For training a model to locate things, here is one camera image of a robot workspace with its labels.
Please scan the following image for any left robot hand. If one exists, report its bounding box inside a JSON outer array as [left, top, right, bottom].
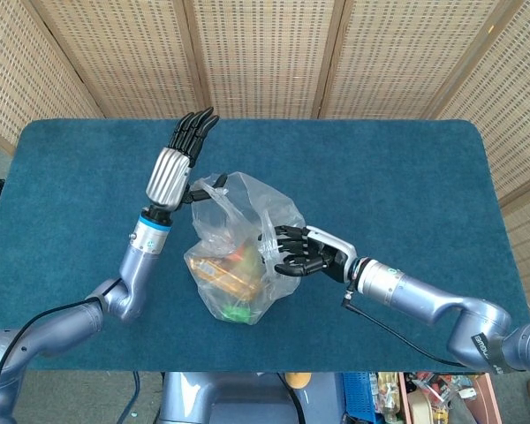
[[145, 106, 229, 213]]

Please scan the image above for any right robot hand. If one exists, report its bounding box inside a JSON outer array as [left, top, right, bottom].
[[258, 224, 359, 284]]

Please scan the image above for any clear plastic shopping bag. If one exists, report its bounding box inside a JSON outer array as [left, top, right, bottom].
[[184, 170, 307, 327]]

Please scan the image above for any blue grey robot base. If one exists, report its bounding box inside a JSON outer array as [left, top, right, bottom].
[[158, 372, 350, 424]]

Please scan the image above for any pale green item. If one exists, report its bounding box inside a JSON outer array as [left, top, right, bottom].
[[242, 246, 262, 271]]

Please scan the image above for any blue carpet table cover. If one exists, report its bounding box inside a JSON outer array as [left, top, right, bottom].
[[0, 118, 530, 375]]

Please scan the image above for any golden snack box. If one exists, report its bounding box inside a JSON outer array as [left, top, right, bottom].
[[189, 257, 266, 302]]

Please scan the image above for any green toy building block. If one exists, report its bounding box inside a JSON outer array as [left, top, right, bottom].
[[218, 304, 253, 324]]

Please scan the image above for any yellow orange round object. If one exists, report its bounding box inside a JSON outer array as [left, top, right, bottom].
[[284, 373, 314, 390]]

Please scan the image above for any blue plastic crate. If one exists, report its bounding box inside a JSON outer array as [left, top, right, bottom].
[[342, 372, 381, 414]]

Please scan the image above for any woven rattan folding screen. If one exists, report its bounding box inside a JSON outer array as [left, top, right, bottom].
[[0, 0, 530, 319]]

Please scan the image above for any pink storage box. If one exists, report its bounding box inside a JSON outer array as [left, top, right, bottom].
[[397, 373, 503, 424]]

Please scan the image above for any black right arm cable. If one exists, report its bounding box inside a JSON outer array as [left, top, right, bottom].
[[342, 289, 469, 368]]

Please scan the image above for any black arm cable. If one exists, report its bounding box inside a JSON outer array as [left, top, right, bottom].
[[0, 298, 103, 424], [342, 289, 469, 368]]

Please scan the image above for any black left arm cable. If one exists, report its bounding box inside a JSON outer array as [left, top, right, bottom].
[[0, 298, 103, 424]]

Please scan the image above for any blue floor cable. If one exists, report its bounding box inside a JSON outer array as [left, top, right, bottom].
[[117, 372, 142, 424]]

